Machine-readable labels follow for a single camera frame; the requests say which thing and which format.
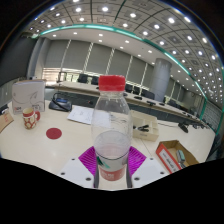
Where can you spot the row of black office chairs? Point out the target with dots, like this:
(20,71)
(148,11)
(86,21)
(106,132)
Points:
(83,78)

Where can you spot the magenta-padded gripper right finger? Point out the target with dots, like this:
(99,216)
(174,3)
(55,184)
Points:
(148,170)

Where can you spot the small open white box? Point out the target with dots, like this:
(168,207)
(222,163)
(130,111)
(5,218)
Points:
(146,131)

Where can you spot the black laptop bag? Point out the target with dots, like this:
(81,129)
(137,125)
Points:
(60,105)

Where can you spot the white paper ream box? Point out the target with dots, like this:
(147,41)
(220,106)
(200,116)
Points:
(28,96)

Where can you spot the round recessed ceiling lights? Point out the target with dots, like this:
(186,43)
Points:
(105,9)

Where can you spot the flat round red coaster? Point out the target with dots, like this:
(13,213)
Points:
(54,133)

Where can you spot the open red and brown carton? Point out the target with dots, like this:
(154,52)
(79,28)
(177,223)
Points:
(168,160)

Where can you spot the red and cream patterned mug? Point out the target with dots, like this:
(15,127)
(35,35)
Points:
(29,120)

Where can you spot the clear red-capped water bottle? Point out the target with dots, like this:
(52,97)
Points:
(111,146)

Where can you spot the brown paper envelope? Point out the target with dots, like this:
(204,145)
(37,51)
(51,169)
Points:
(5,121)

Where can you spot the white printed paper sheets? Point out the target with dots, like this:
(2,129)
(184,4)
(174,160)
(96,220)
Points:
(81,115)

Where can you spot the long curved conference desk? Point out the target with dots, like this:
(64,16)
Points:
(80,88)

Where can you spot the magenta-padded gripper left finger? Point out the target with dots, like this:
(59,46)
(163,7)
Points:
(75,171)

